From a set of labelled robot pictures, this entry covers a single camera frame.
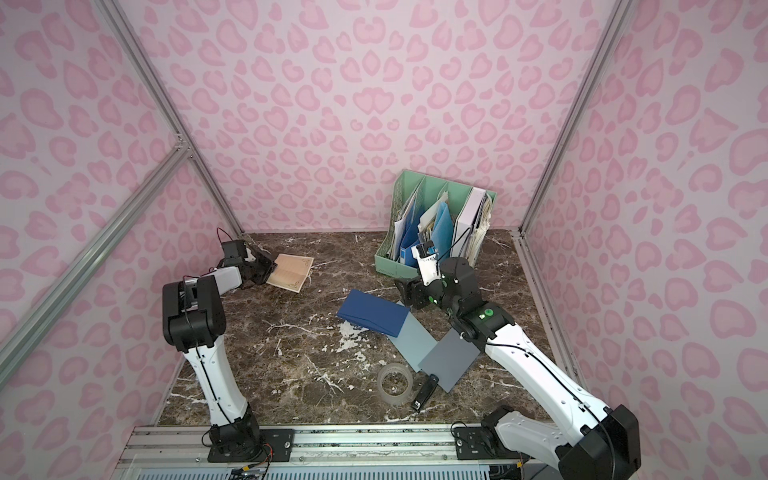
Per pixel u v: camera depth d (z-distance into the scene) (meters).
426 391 0.80
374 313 0.98
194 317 0.58
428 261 0.63
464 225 0.87
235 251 0.86
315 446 0.75
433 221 0.91
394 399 0.80
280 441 0.74
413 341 0.91
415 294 0.66
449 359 0.87
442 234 0.90
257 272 0.93
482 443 0.73
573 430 0.39
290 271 1.05
